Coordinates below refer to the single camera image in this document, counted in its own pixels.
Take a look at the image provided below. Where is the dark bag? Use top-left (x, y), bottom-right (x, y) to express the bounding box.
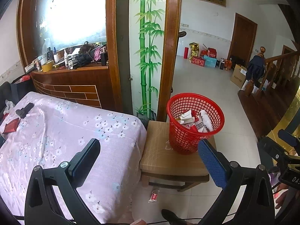
top-left (10, 74), bottom-right (35, 99)

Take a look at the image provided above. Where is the wooden stool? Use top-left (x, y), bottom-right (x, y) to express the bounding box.
top-left (141, 171), bottom-right (210, 193)

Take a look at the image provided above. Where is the yellow tape roll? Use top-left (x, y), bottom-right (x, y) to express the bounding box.
top-left (41, 60), bottom-right (54, 73)

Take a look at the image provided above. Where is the dark jacket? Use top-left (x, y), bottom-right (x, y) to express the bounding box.
top-left (245, 55), bottom-right (266, 81)

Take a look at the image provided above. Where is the wooden dresser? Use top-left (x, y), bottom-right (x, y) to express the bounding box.
top-left (30, 64), bottom-right (123, 113)

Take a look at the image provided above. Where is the small red white packet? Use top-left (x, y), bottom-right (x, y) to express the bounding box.
top-left (148, 189), bottom-right (160, 203)

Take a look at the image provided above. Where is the brown wooden door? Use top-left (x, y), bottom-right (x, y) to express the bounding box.
top-left (157, 0), bottom-right (187, 122)

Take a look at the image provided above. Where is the dark padded headboard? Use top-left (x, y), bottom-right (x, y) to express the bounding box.
top-left (0, 82), bottom-right (18, 113)

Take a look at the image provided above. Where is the black folded umbrella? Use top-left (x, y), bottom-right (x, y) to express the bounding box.
top-left (70, 53), bottom-right (101, 66)

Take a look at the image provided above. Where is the wooden room door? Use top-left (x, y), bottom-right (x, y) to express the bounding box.
top-left (228, 13), bottom-right (258, 66)

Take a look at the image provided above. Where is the white plastic bag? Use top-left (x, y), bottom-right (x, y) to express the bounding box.
top-left (4, 100), bottom-right (16, 113)

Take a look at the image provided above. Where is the teal gift box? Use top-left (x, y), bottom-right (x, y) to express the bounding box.
top-left (203, 56), bottom-right (217, 68)

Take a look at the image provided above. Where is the upright red gift box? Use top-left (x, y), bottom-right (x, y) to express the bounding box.
top-left (200, 47), bottom-right (217, 59)

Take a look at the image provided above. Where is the black toy gun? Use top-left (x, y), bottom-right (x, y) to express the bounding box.
top-left (15, 102), bottom-right (34, 118)

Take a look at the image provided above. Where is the gold foil bag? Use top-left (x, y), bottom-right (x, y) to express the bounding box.
top-left (189, 43), bottom-right (200, 60)

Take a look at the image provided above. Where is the black shoe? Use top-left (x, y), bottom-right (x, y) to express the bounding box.
top-left (161, 208), bottom-right (188, 225)

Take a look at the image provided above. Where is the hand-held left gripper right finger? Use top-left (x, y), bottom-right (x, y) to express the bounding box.
top-left (197, 139), bottom-right (275, 225)

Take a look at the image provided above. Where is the purple patterned mat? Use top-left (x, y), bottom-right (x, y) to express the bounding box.
top-left (268, 172), bottom-right (279, 188)

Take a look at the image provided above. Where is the wood-framed wall mirror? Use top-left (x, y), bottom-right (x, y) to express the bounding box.
top-left (16, 0), bottom-right (123, 75)

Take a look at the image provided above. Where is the flat red box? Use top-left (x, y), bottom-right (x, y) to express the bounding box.
top-left (4, 118), bottom-right (20, 134)

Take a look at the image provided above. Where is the red plastic mesh basket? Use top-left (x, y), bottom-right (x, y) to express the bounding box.
top-left (166, 93), bottom-right (225, 155)

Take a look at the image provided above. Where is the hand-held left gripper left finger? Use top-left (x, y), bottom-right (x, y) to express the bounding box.
top-left (25, 138), bottom-right (101, 225)

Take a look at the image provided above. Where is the bamboo painted glass panel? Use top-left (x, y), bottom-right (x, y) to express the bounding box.
top-left (129, 0), bottom-right (168, 122)

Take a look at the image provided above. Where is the person's right hand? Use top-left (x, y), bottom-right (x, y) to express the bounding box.
top-left (275, 185), bottom-right (291, 209)

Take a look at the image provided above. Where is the wooden staircase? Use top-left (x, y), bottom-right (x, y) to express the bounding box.
top-left (238, 45), bottom-right (300, 141)

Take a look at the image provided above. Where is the cardboard box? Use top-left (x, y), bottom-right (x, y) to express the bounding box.
top-left (230, 64), bottom-right (248, 89)

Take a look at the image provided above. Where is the white plastic tube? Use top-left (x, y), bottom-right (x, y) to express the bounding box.
top-left (199, 110), bottom-right (214, 132)

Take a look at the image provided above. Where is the pink folded umbrella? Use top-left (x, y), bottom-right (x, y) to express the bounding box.
top-left (91, 46), bottom-right (106, 62)

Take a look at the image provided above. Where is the golden pillar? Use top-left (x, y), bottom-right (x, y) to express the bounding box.
top-left (267, 84), bottom-right (300, 157)

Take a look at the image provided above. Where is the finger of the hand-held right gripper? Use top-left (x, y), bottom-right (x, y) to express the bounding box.
top-left (277, 129), bottom-right (300, 146)
top-left (257, 136), bottom-right (291, 163)

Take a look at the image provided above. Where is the red white cigarette pack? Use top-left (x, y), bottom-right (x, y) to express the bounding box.
top-left (194, 117), bottom-right (204, 132)

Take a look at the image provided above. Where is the patterned red gift box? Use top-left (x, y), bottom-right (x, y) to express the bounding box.
top-left (190, 57), bottom-right (207, 66)

